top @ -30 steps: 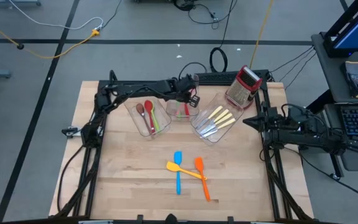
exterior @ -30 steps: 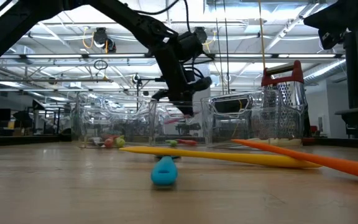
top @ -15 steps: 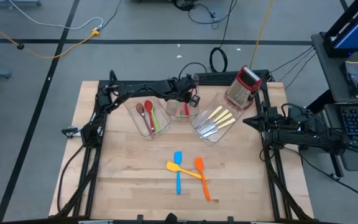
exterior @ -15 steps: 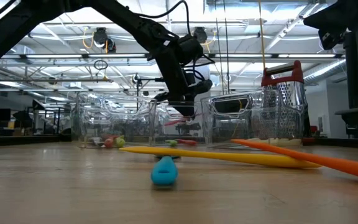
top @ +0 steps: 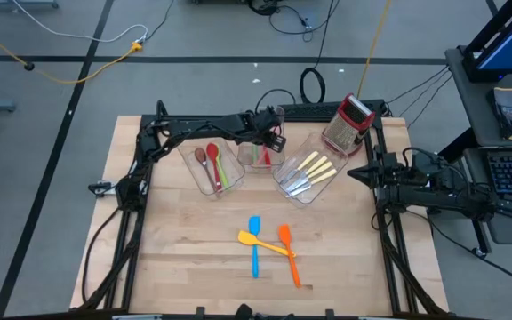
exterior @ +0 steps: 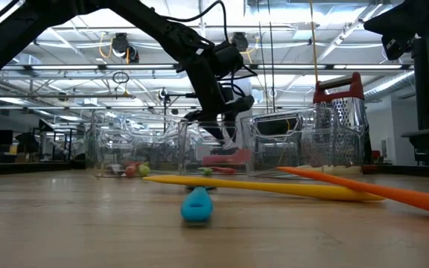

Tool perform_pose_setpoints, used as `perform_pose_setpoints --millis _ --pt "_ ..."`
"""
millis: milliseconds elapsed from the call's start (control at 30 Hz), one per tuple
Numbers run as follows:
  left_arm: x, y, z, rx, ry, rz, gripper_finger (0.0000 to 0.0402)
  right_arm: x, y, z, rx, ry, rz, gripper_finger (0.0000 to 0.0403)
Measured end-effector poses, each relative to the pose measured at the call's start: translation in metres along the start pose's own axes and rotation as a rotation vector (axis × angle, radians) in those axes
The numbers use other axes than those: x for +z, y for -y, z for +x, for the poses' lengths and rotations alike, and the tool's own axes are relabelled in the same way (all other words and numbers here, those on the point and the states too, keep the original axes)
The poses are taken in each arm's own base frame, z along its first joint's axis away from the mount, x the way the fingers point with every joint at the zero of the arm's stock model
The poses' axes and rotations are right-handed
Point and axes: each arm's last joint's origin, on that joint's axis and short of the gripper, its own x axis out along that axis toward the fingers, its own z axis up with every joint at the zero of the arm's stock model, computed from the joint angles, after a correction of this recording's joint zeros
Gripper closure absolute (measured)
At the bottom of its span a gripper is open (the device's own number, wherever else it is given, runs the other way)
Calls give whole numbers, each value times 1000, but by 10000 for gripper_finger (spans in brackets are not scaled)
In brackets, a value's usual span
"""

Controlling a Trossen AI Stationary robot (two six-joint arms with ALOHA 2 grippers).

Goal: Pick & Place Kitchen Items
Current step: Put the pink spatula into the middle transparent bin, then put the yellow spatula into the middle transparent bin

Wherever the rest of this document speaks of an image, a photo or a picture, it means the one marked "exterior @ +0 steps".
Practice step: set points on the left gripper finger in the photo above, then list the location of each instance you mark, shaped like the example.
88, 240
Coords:
231, 134
216, 132

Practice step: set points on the pink silicone spatula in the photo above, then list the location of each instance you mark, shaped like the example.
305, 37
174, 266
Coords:
229, 158

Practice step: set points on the green silicone spoon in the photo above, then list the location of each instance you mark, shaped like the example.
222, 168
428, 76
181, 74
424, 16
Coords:
143, 170

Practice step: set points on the red steel box grater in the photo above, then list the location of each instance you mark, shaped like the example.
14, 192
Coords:
343, 111

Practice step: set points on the clear plastic bin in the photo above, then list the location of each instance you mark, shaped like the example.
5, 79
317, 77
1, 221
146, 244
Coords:
196, 156
296, 149
136, 141

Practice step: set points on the yellow silicone spatula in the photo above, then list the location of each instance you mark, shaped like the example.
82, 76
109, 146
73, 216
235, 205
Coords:
255, 185

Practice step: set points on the orange silicone spatula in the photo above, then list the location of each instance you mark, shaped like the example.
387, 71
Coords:
404, 195

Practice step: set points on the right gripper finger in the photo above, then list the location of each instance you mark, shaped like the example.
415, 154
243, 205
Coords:
380, 25

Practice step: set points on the black background frame rig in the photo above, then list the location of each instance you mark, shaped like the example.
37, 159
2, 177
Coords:
173, 95

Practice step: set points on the red silicone spoon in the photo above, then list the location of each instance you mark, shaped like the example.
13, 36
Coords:
130, 170

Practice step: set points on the green silicone spatula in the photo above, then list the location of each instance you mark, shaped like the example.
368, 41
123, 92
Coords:
206, 171

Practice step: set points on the long ceiling light bar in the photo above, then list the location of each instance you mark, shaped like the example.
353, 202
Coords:
69, 67

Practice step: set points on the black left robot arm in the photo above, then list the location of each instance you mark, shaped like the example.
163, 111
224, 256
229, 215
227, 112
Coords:
143, 18

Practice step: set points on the blue silicone spatula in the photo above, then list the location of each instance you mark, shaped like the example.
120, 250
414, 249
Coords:
196, 206

